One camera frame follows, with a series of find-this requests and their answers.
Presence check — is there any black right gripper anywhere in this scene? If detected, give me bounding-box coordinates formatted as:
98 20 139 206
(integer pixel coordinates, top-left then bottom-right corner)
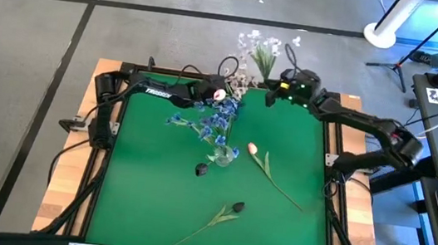
261 64 323 115

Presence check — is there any pink artificial tulip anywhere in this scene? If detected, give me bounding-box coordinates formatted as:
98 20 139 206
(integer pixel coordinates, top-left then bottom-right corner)
239 141 312 213

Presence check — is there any black artificial tulip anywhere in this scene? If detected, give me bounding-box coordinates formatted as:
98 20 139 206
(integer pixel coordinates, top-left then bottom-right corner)
163 193 247 245
194 157 218 179

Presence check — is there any clear glass vase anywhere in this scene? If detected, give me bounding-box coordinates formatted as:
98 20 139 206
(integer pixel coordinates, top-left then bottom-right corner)
213 145 236 169

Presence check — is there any white pole with base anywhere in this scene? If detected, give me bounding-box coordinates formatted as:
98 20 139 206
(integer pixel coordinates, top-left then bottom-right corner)
361 0 427 54

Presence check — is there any black tripod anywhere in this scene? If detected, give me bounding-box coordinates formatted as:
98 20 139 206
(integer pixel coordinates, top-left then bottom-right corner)
363 0 438 97

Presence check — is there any green table mat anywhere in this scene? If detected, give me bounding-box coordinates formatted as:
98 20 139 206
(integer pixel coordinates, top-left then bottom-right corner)
84 67 349 245

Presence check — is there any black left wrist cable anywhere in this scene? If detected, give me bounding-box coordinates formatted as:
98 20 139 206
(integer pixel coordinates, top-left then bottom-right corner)
180 50 241 86

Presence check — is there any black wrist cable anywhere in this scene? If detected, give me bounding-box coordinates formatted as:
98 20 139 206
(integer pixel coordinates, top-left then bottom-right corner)
282 42 311 74
180 50 241 86

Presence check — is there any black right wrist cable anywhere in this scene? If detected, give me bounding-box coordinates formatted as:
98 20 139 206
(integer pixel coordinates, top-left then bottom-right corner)
282 42 311 74

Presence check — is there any black cable bundle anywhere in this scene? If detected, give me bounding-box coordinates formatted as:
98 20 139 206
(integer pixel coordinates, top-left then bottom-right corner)
39 135 115 243
320 185 387 245

